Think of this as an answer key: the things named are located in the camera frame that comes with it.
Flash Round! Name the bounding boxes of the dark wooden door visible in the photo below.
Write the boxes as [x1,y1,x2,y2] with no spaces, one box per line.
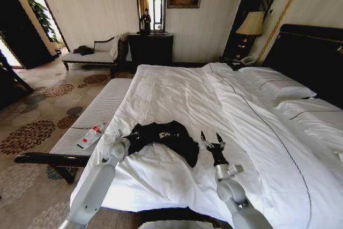
[0,0,55,70]

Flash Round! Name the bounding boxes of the white cushioned bed bench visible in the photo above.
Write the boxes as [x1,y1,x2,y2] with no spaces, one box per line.
[14,78,135,184]

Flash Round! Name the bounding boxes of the dark nightstand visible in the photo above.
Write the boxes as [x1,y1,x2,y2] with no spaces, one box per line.
[219,55,258,71]

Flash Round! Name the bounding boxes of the dark wooden headboard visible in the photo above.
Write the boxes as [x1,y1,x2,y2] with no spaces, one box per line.
[261,23,343,104]

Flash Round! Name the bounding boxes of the gold wall trim strip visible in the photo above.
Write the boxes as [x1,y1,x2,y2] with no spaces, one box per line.
[260,0,309,67]

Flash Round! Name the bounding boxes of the table lamp with cream shade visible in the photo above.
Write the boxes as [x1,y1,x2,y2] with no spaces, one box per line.
[235,11,266,53]

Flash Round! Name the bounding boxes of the white desk telephone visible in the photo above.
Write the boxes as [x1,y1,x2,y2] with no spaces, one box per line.
[239,55,256,66]

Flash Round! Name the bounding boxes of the white pillow with dark piping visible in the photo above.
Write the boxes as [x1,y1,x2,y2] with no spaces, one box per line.
[237,66,317,100]
[275,97,343,136]

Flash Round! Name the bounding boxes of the black cloth heap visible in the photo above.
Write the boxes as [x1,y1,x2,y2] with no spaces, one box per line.
[72,45,95,56]

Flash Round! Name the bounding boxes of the dark wooden cabinet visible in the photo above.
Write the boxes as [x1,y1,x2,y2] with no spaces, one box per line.
[126,32,175,67]

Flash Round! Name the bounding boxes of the white chaise longue dark frame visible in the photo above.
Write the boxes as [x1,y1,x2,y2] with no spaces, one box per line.
[61,35,127,78]

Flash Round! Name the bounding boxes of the white robot front shell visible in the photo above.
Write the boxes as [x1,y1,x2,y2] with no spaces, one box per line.
[137,221,215,229]

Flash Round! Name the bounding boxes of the clear plastic water bottle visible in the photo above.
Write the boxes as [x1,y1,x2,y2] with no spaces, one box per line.
[85,122,108,140]

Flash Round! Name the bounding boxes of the dark wooden furniture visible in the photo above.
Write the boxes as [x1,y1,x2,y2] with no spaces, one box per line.
[0,51,35,111]

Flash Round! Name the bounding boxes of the dark framed wall mirror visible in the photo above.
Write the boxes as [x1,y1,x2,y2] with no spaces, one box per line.
[132,0,168,35]

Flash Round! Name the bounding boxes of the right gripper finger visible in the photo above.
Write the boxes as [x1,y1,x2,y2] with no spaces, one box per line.
[215,132,227,147]
[200,130,214,149]

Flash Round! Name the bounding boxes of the black garment with white print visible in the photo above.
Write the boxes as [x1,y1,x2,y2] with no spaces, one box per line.
[128,120,200,168]

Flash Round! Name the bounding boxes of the green potted plant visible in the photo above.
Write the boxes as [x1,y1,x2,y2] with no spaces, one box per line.
[22,0,61,45]

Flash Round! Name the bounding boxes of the white duvet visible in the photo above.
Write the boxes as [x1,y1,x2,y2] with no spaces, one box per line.
[70,62,343,229]

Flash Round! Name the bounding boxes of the white folded throw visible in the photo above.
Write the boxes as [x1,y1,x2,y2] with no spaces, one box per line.
[108,35,122,60]

